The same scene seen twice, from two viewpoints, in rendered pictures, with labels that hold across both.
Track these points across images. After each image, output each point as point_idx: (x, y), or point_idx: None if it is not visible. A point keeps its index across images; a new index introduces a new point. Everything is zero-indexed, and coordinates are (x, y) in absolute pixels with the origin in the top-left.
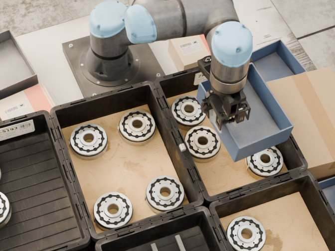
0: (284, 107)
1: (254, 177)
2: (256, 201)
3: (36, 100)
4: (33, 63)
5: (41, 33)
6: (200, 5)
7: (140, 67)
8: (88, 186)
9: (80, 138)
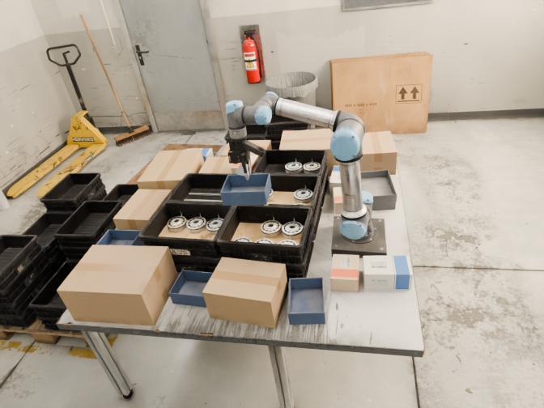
0: (261, 265)
1: None
2: None
3: None
4: (380, 213)
5: (401, 220)
6: (257, 103)
7: (346, 241)
8: (282, 193)
9: (304, 190)
